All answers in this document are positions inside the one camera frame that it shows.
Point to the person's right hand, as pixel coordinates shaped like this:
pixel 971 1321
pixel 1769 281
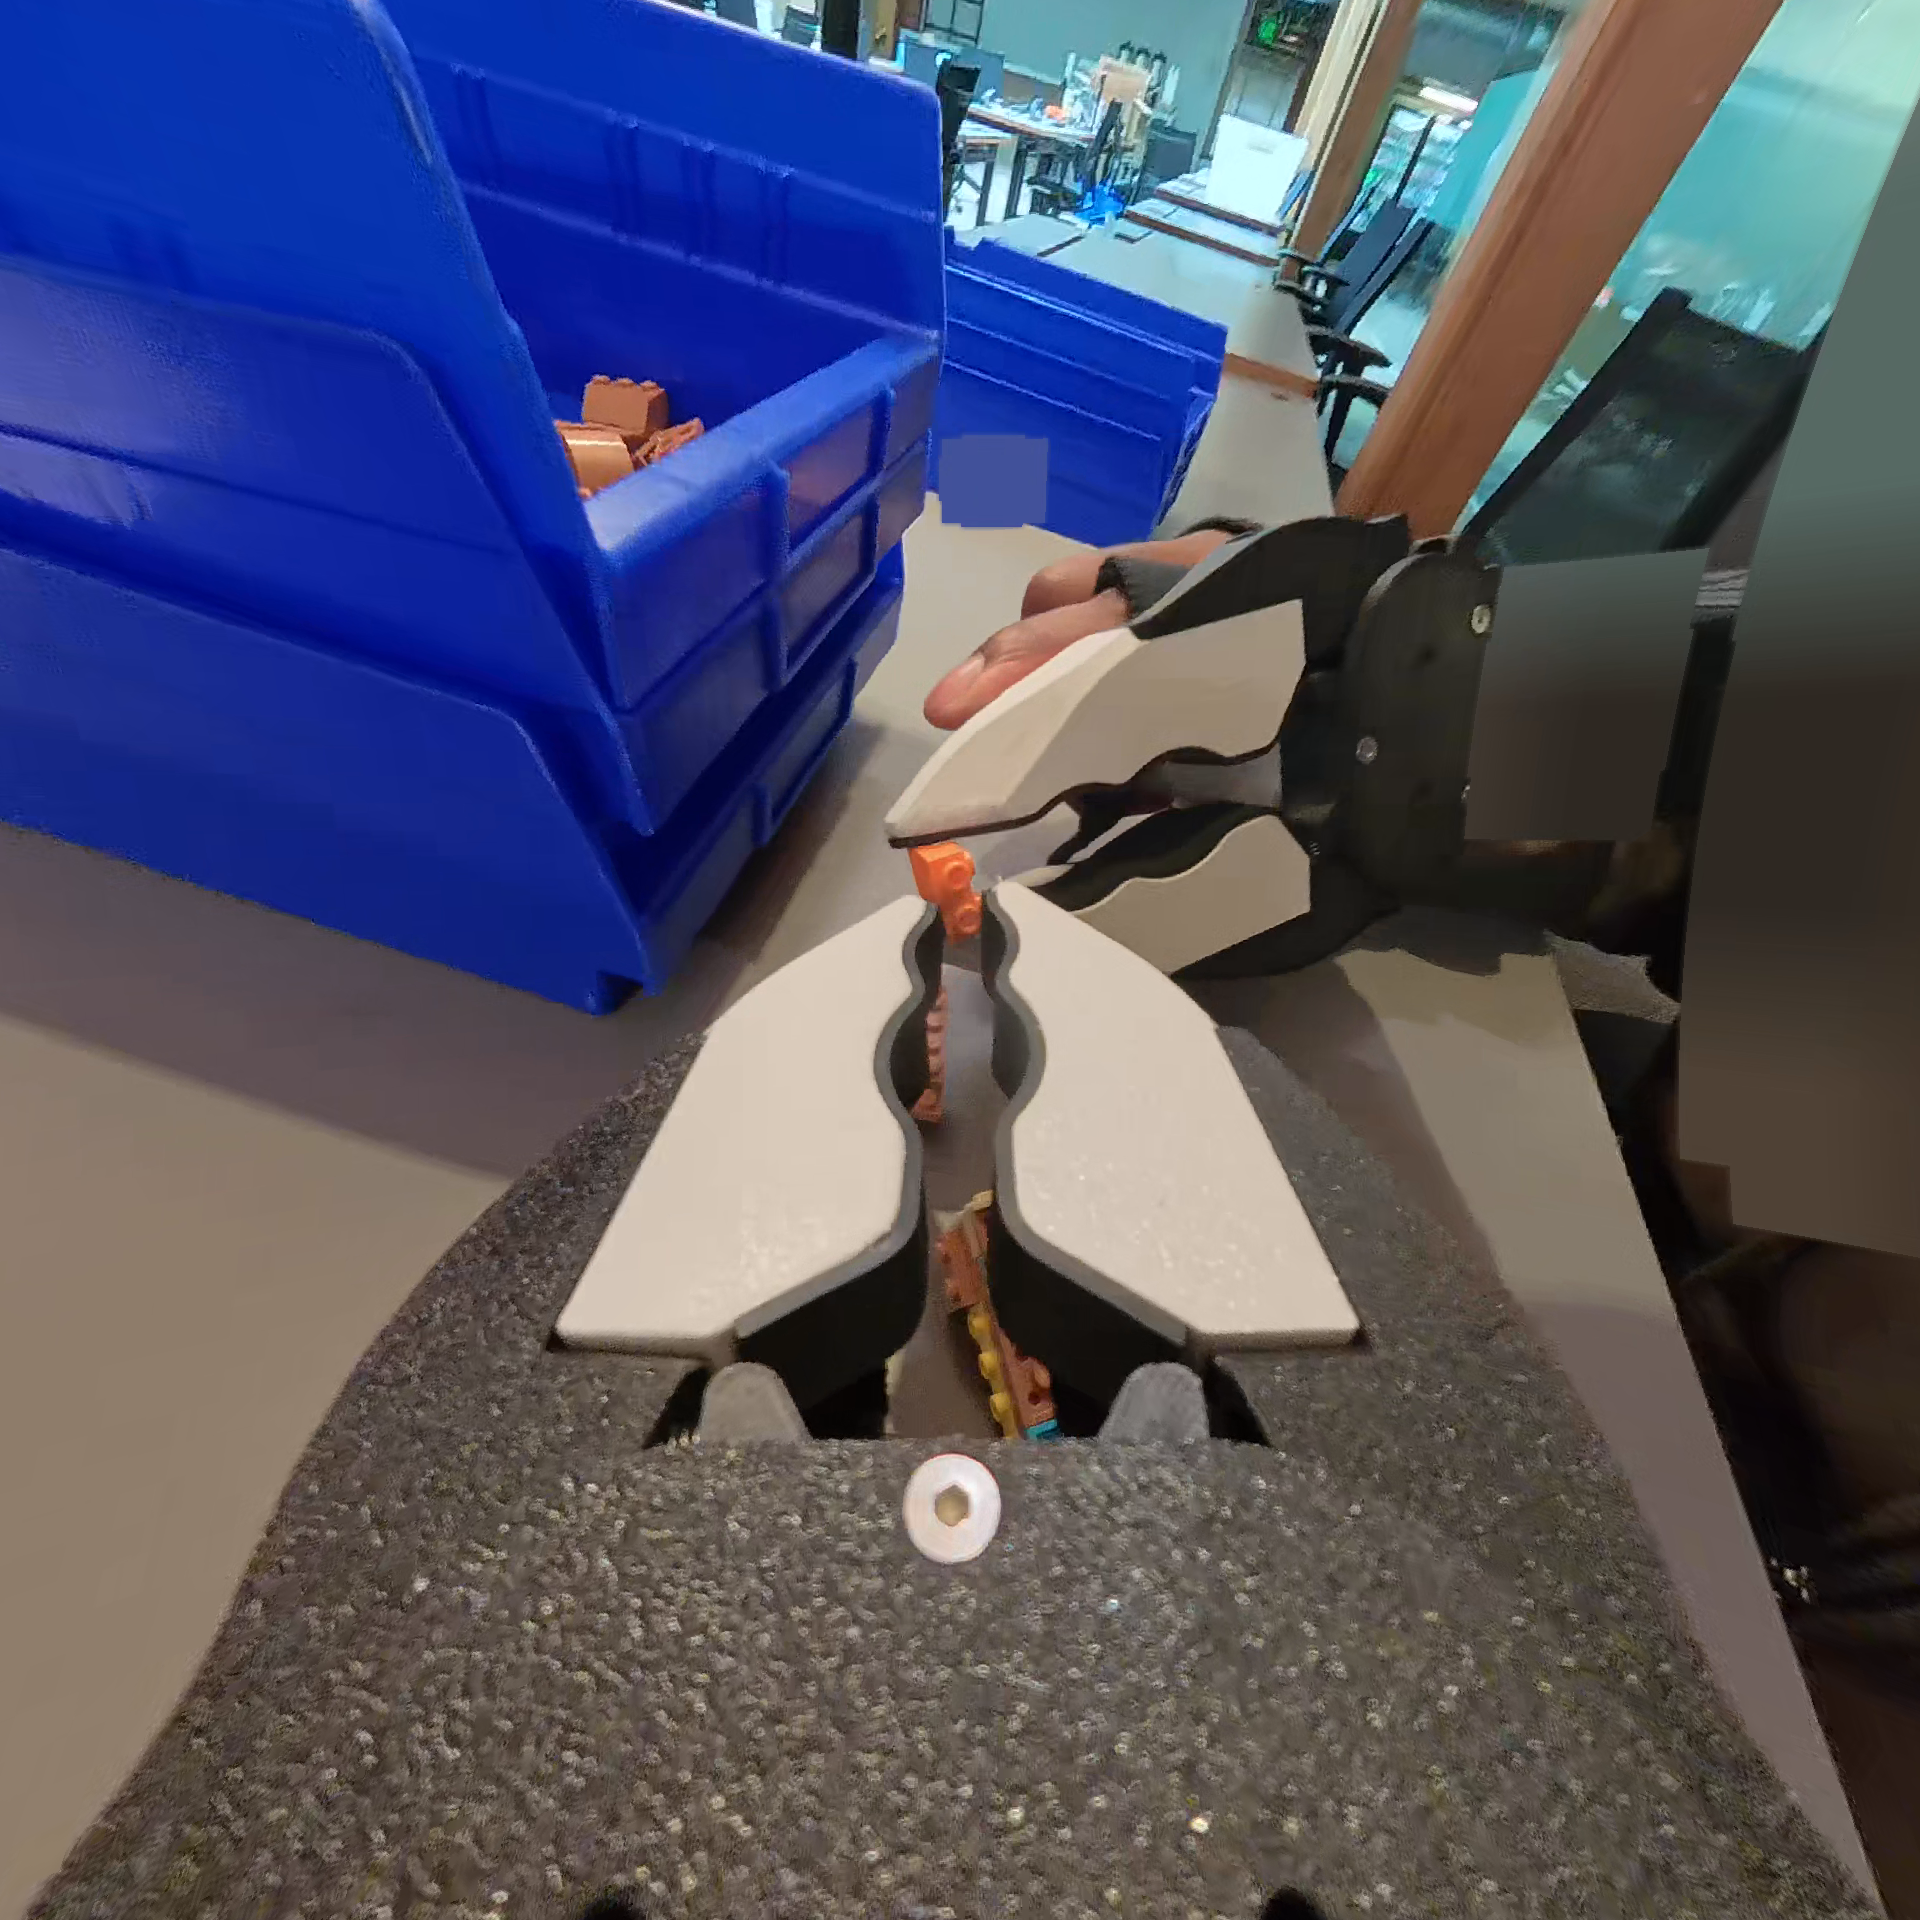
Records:
pixel 1021 661

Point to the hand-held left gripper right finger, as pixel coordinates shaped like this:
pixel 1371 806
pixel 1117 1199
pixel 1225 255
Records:
pixel 1155 1170

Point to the black office chair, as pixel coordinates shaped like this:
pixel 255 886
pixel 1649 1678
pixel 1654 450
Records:
pixel 1350 283

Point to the orange teal brick assembly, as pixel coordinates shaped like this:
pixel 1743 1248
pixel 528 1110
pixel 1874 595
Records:
pixel 944 886

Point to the pile of loose toy bricks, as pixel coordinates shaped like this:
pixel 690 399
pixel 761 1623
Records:
pixel 615 422

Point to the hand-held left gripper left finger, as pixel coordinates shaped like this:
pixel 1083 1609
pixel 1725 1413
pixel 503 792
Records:
pixel 750 1170

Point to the blue plastic bin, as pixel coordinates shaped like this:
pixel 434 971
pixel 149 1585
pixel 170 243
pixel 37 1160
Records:
pixel 301 182
pixel 705 886
pixel 705 751
pixel 1080 390

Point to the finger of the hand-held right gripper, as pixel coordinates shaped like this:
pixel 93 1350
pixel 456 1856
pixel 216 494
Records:
pixel 1201 893
pixel 1080 720

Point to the wooden pillar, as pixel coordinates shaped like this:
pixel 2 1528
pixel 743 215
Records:
pixel 1575 225

